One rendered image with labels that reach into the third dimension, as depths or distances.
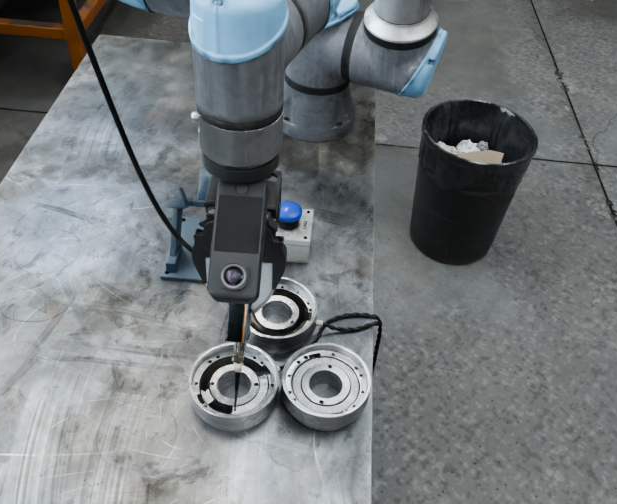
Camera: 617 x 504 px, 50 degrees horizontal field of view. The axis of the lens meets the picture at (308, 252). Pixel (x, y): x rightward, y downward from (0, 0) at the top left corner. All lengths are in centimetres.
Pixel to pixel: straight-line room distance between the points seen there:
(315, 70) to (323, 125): 10
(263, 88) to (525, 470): 141
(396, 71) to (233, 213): 56
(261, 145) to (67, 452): 42
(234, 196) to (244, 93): 11
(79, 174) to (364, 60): 50
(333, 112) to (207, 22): 69
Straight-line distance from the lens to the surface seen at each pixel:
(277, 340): 83
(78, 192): 112
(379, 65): 110
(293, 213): 94
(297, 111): 119
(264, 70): 54
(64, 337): 91
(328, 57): 113
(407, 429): 177
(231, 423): 77
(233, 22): 51
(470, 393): 187
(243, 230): 59
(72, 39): 284
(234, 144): 57
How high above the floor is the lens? 149
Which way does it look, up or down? 44 degrees down
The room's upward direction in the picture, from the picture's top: 5 degrees clockwise
